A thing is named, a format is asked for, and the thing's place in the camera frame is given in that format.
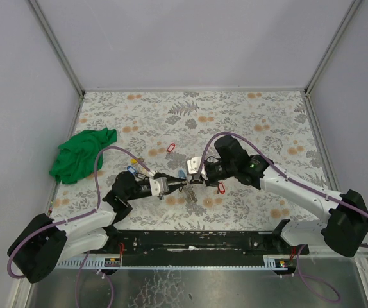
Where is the red outlined key tag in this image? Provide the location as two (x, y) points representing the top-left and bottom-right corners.
(167, 143), (176, 153)

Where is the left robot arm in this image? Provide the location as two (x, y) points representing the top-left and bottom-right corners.
(7, 171), (187, 283)

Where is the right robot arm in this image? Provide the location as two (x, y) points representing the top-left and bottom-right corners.
(187, 135), (368, 257)

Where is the black outlined key tag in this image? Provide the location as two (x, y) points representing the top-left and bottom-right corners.
(135, 172), (147, 180)

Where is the dark blue key tag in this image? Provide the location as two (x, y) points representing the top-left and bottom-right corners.
(127, 166), (137, 175)

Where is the floral patterned tablecloth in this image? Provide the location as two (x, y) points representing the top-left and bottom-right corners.
(51, 91), (330, 230)

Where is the green crumpled cloth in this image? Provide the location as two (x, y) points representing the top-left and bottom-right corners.
(49, 128), (117, 185)

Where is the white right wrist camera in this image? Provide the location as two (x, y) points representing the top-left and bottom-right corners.
(187, 157), (205, 175)

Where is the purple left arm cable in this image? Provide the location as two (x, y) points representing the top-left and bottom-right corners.
(6, 146), (156, 278)

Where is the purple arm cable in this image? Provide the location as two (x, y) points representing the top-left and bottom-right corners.
(6, 146), (156, 278)
(198, 132), (368, 248)

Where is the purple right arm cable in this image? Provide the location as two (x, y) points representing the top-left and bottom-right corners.
(198, 132), (368, 248)

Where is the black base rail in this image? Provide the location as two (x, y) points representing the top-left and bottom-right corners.
(91, 230), (299, 268)

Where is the white slotted cable duct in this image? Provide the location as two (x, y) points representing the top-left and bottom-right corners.
(38, 255), (289, 270)

